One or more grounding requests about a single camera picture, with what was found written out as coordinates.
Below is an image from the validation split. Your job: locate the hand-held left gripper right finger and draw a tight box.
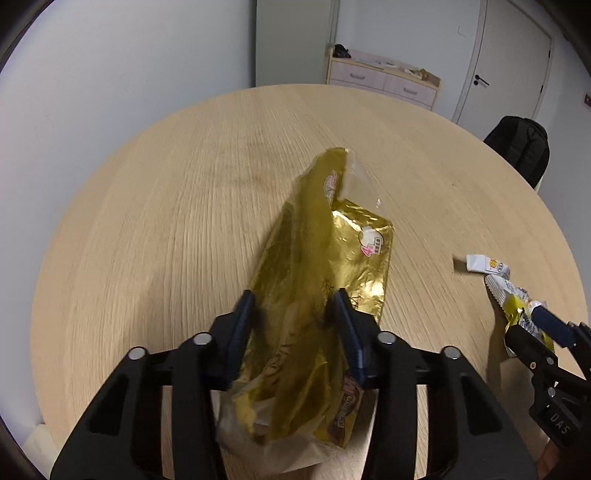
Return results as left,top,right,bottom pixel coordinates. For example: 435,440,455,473
325,288,539,480

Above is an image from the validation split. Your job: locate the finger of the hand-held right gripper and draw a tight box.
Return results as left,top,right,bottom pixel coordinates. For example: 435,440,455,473
531,306,591,370
504,330,560,371

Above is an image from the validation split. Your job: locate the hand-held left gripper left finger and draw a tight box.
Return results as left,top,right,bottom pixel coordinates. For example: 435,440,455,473
50,290,257,480

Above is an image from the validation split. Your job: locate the small white yellow wrapper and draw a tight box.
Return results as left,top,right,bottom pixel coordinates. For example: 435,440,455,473
464,253,511,278

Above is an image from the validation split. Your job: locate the yellow sachet wrapper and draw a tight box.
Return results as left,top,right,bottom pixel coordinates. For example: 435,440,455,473
484,273,557,358

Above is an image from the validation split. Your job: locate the black backpack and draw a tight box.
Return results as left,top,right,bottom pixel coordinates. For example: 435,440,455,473
482,116,550,188

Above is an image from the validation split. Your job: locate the white door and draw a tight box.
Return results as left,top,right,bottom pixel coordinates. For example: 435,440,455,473
451,0,555,125

